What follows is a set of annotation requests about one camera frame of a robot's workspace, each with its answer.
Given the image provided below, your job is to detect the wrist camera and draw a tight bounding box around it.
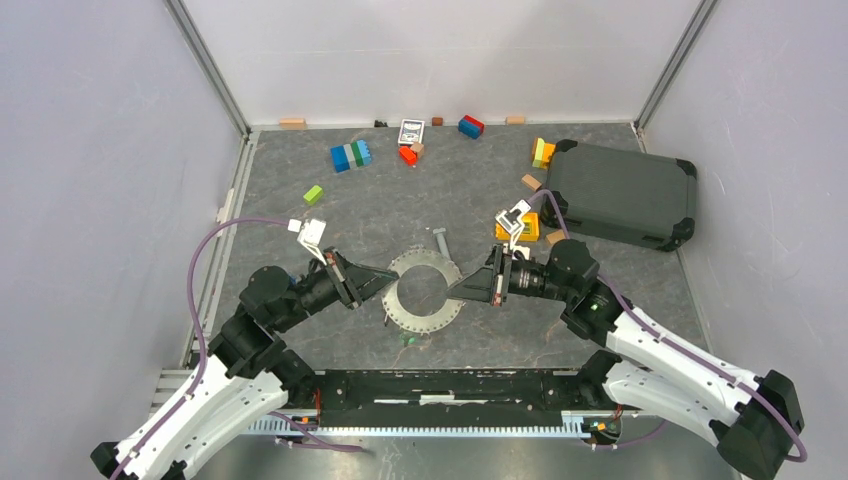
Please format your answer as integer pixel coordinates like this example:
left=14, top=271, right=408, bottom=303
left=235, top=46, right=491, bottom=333
left=287, top=219, right=327, bottom=265
left=495, top=199, right=531, bottom=254

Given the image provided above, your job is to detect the yellow window brick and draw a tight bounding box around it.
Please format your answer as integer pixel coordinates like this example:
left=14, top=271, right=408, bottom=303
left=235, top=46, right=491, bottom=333
left=494, top=212, right=541, bottom=242

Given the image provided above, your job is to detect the tan wooden block at wall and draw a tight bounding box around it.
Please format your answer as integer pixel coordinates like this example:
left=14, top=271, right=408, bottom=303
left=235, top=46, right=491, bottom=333
left=278, top=118, right=307, bottom=130

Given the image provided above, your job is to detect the red and blue brick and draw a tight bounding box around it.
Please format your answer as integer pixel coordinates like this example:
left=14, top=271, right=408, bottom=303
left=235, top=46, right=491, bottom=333
left=457, top=115, right=485, bottom=139

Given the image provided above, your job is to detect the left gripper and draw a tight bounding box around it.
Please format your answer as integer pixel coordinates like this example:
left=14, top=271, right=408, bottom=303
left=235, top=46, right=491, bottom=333
left=276, top=245, right=401, bottom=331

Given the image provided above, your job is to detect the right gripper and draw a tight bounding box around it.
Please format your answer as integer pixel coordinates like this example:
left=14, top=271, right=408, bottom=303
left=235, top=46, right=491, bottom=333
left=444, top=243, right=573, bottom=305

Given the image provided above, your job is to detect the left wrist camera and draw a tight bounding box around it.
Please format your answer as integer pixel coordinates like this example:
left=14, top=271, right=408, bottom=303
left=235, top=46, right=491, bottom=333
left=287, top=219, right=327, bottom=265

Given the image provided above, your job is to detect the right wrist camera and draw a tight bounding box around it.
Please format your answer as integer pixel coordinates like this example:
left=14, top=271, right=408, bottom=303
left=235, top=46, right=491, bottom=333
left=495, top=199, right=531, bottom=254

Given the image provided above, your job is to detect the blue grey green brick stack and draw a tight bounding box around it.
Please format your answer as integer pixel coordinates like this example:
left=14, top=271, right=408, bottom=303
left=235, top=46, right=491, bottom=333
left=330, top=140, right=372, bottom=173

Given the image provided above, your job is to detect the orange green brown brick stack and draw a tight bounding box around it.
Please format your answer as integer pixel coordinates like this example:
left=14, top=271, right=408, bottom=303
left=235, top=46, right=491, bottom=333
left=531, top=137, right=556, bottom=169

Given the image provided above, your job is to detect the grey toy axle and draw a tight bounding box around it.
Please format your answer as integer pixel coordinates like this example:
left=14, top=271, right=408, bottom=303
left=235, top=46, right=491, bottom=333
left=432, top=228, right=452, bottom=260

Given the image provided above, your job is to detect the dark grey hard case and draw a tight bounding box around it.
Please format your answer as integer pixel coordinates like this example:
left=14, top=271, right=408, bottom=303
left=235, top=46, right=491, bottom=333
left=539, top=139, right=698, bottom=252

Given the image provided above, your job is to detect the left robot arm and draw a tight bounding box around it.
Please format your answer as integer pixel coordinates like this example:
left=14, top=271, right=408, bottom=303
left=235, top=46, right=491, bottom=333
left=91, top=248, right=399, bottom=479

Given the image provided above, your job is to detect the lime green block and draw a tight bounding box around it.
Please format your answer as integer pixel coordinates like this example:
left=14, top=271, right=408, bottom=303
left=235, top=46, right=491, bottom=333
left=303, top=185, right=324, bottom=206

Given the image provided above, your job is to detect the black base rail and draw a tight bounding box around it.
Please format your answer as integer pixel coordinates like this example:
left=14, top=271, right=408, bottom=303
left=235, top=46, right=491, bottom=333
left=287, top=369, right=617, bottom=428

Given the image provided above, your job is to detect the playing card box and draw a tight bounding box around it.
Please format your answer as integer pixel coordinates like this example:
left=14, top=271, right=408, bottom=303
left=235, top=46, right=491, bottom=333
left=397, top=119, right=426, bottom=146

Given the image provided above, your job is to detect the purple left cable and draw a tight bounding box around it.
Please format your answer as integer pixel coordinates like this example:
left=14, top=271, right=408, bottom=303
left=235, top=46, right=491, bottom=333
left=109, top=217, right=293, bottom=480

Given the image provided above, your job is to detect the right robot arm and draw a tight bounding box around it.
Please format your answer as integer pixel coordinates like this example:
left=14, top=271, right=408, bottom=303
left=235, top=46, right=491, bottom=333
left=448, top=239, right=809, bottom=479

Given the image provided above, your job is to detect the red orange brick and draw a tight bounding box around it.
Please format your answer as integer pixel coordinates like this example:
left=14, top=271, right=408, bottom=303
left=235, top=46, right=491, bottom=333
left=398, top=146, right=418, bottom=166

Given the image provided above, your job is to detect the tan wooden block near case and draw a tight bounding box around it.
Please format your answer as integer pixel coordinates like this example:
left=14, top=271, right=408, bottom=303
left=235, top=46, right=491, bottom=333
left=521, top=174, right=542, bottom=192

